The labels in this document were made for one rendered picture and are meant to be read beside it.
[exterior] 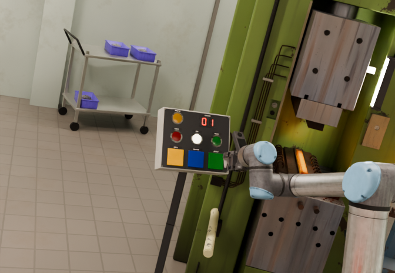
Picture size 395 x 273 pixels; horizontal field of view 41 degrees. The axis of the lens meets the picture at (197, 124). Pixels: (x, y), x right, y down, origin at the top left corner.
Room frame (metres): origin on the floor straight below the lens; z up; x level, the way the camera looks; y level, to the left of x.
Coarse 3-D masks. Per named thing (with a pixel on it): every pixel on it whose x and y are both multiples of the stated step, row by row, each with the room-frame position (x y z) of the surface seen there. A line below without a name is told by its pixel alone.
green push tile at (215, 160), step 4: (208, 156) 2.29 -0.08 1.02; (212, 156) 2.29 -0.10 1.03; (216, 156) 2.30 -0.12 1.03; (220, 156) 2.31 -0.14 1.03; (208, 160) 2.28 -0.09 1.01; (212, 160) 2.28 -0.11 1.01; (216, 160) 2.29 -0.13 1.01; (220, 160) 2.30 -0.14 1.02; (208, 164) 2.27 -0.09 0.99; (212, 164) 2.27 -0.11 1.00; (216, 164) 2.28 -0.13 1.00; (220, 164) 2.29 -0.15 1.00; (208, 168) 2.26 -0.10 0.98; (212, 168) 2.26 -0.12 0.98; (216, 168) 2.27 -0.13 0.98; (220, 168) 2.28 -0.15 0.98
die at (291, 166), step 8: (288, 152) 2.76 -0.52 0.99; (296, 152) 2.76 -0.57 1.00; (304, 152) 2.82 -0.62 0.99; (280, 160) 2.62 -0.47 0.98; (288, 160) 2.62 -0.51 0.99; (296, 160) 2.63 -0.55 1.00; (304, 160) 2.66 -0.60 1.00; (312, 160) 2.72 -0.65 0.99; (280, 168) 2.49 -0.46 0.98; (288, 168) 2.49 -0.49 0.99; (296, 168) 2.52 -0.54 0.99; (312, 168) 2.58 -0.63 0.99
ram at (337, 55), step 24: (312, 24) 2.44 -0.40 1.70; (336, 24) 2.43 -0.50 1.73; (360, 24) 2.43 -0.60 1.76; (312, 48) 2.44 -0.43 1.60; (336, 48) 2.43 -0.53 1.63; (360, 48) 2.43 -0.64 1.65; (312, 72) 2.44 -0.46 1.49; (336, 72) 2.43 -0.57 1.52; (360, 72) 2.43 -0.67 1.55; (312, 96) 2.43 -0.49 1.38; (336, 96) 2.43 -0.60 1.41
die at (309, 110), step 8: (304, 96) 2.49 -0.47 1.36; (296, 104) 2.54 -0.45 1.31; (304, 104) 2.44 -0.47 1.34; (312, 104) 2.43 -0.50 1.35; (320, 104) 2.43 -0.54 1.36; (296, 112) 2.45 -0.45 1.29; (304, 112) 2.43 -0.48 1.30; (312, 112) 2.43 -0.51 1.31; (320, 112) 2.43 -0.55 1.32; (328, 112) 2.43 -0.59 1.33; (336, 112) 2.43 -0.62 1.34; (312, 120) 2.43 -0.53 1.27; (320, 120) 2.43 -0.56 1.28; (328, 120) 2.43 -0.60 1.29; (336, 120) 2.43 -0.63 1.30
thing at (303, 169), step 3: (297, 153) 2.74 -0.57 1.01; (300, 153) 2.74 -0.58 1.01; (297, 156) 2.71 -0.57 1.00; (300, 156) 2.69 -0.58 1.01; (300, 159) 2.63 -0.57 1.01; (303, 159) 2.64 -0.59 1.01; (300, 162) 2.58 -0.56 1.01; (303, 162) 2.59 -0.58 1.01; (300, 165) 2.54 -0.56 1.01; (303, 165) 2.54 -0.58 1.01; (300, 168) 2.51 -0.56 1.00; (303, 168) 2.50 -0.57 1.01; (306, 168) 2.51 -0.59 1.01; (303, 171) 2.45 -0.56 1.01; (306, 171) 2.46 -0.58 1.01
